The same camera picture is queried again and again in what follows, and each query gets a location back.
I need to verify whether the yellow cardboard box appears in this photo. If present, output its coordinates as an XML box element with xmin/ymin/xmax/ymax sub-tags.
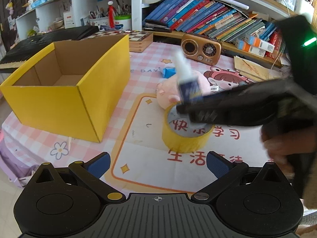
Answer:
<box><xmin>1</xmin><ymin>35</ymin><xmax>130</xmax><ymax>142</ymax></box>

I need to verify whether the red tassel pendant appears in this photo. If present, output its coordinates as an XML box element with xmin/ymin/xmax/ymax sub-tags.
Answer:
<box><xmin>107</xmin><ymin>1</ymin><xmax>116</xmax><ymax>29</ymax></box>

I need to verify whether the white green lidded jar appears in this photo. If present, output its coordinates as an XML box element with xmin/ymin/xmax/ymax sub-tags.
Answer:
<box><xmin>115</xmin><ymin>14</ymin><xmax>132</xmax><ymax>31</ymax></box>

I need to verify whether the orange white box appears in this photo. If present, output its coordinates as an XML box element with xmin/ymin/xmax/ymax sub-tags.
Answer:
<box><xmin>244</xmin><ymin>35</ymin><xmax>275</xmax><ymax>53</ymax></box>
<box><xmin>235</xmin><ymin>39</ymin><xmax>266</xmax><ymax>58</ymax></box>

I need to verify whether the blue bag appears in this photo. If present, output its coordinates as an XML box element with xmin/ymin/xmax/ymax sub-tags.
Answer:
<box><xmin>161</xmin><ymin>67</ymin><xmax>176</xmax><ymax>79</ymax></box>

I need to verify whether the black electronic keyboard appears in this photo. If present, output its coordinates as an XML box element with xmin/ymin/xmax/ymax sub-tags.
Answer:
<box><xmin>1</xmin><ymin>26</ymin><xmax>99</xmax><ymax>74</ymax></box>

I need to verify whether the wooden chess board box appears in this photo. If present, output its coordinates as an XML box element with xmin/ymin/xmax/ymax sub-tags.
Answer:
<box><xmin>89</xmin><ymin>30</ymin><xmax>153</xmax><ymax>53</ymax></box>

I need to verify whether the pink plush pig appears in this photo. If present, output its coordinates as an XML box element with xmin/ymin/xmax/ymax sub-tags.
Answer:
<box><xmin>156</xmin><ymin>70</ymin><xmax>211</xmax><ymax>109</ymax></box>

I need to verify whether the white bookshelf unit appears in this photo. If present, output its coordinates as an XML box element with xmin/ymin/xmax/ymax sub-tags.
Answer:
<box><xmin>8</xmin><ymin>0</ymin><xmax>314</xmax><ymax>54</ymax></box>

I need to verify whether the brown retro radio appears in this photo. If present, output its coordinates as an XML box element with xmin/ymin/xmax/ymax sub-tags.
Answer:
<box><xmin>180</xmin><ymin>33</ymin><xmax>222</xmax><ymax>66</ymax></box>

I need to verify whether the pink cartoon table mat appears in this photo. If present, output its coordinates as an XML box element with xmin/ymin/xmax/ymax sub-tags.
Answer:
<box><xmin>2</xmin><ymin>42</ymin><xmax>268</xmax><ymax>194</ymax></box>

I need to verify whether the yellow tape roll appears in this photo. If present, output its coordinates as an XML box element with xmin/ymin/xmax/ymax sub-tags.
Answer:
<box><xmin>162</xmin><ymin>104</ymin><xmax>214</xmax><ymax>153</ymax></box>

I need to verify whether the person right hand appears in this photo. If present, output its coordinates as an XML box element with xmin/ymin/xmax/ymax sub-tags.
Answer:
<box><xmin>261</xmin><ymin>127</ymin><xmax>302</xmax><ymax>178</ymax></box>

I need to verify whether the white blue spray bottle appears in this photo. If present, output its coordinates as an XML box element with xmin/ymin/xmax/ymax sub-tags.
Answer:
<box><xmin>174</xmin><ymin>50</ymin><xmax>202</xmax><ymax>103</ymax></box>

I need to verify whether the orange white box lower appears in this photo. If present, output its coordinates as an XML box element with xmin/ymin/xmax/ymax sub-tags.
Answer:
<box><xmin>235</xmin><ymin>39</ymin><xmax>266</xmax><ymax>58</ymax></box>

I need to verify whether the orange white box upper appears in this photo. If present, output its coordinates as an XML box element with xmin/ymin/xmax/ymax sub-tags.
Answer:
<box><xmin>244</xmin><ymin>35</ymin><xmax>275</xmax><ymax>53</ymax></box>

